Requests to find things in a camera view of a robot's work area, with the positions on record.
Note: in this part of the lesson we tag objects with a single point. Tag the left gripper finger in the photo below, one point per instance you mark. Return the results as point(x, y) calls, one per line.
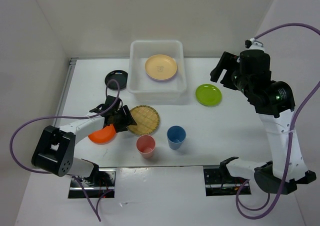
point(125, 118)
point(120, 127)

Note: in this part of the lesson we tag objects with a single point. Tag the white plastic bin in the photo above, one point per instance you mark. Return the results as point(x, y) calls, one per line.
point(148, 91)

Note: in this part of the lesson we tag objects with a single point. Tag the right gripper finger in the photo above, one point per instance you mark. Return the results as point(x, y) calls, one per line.
point(228, 61)
point(228, 80)

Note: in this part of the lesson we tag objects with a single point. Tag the black plate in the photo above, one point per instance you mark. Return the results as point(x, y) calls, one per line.
point(119, 76)

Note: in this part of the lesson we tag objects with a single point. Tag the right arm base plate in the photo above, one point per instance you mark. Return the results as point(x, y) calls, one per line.
point(216, 185)

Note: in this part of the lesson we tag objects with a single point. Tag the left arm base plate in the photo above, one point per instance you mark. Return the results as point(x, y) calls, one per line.
point(103, 185)

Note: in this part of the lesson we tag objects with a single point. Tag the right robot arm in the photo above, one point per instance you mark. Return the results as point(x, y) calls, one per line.
point(274, 103)

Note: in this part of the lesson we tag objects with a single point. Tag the purple plate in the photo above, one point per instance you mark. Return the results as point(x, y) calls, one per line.
point(162, 80)

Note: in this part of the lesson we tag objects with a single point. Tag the pink cup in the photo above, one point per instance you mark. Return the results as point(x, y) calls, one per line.
point(146, 144)

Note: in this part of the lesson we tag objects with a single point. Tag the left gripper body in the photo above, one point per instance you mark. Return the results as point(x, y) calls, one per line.
point(116, 119)

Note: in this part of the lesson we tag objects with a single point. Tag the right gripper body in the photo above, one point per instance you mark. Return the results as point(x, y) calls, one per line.
point(241, 81)

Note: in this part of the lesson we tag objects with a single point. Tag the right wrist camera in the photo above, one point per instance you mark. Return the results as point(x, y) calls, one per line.
point(253, 44)

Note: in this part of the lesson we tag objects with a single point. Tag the blue cup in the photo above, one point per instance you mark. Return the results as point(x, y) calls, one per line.
point(175, 136)

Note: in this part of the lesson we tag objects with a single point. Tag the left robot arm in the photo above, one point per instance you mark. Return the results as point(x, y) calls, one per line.
point(54, 152)

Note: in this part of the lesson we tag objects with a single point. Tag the green plate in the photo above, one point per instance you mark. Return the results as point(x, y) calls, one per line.
point(208, 95)

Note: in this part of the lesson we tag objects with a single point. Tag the round bamboo mat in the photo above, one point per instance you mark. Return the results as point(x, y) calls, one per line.
point(147, 119)

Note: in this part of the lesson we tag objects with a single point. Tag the beige plate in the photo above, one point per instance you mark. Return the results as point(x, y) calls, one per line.
point(160, 66)

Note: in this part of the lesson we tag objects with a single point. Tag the orange plate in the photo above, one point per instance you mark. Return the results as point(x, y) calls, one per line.
point(103, 136)

